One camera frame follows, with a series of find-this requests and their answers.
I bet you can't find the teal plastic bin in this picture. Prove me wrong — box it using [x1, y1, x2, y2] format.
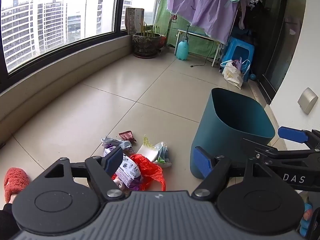
[189, 87, 276, 180]

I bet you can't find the orange fuzzy slipper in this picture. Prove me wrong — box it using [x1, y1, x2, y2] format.
[3, 168, 31, 203]

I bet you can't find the dark red wrapper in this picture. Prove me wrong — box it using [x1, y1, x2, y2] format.
[118, 130, 137, 142]

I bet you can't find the black white garment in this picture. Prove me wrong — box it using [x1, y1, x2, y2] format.
[244, 0, 263, 30]

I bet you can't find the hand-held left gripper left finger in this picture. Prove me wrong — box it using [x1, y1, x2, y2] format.
[30, 146, 125, 201]

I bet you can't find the red plastic bag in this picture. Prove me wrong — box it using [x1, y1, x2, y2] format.
[111, 154, 167, 192]

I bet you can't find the white purple printed packet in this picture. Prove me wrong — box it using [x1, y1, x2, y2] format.
[103, 145, 143, 188]

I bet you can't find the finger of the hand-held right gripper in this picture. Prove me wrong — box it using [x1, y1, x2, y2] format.
[242, 138, 311, 160]
[278, 127, 320, 153]

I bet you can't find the grey-blue paper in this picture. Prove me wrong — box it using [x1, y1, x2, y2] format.
[101, 136, 133, 153]

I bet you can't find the dark sliding door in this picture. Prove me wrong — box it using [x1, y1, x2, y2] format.
[260, 0, 308, 105]

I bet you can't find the black cable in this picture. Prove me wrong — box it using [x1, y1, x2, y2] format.
[190, 40, 215, 68]

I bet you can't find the green cloth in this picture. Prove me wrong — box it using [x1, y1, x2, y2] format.
[154, 0, 220, 58]

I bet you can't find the blue plastic stool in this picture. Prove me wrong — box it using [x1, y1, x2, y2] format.
[224, 36, 255, 82]

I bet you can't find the teal spray bottle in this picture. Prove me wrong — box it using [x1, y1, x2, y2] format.
[176, 25, 190, 61]

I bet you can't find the paper bag on windowsill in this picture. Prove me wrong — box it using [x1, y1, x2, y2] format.
[125, 7, 145, 35]

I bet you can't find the white tote bag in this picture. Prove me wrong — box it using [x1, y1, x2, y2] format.
[220, 59, 251, 90]

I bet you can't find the small purple bag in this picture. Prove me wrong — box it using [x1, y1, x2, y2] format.
[232, 57, 244, 72]

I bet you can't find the dark ceramic plant pot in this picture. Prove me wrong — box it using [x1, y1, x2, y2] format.
[132, 21, 163, 59]

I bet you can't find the white bench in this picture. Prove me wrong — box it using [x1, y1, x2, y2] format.
[177, 29, 223, 67]

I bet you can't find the purple cloth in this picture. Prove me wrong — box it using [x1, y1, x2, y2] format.
[166, 0, 250, 45]

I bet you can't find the green white plastic packet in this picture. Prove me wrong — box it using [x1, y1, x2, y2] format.
[154, 142, 172, 168]

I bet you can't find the blue and pink soft item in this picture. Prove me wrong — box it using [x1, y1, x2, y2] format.
[297, 192, 320, 238]

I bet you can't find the dark window frame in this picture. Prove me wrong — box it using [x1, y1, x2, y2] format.
[0, 0, 165, 85]

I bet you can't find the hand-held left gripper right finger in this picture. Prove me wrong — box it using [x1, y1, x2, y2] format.
[191, 146, 283, 202]

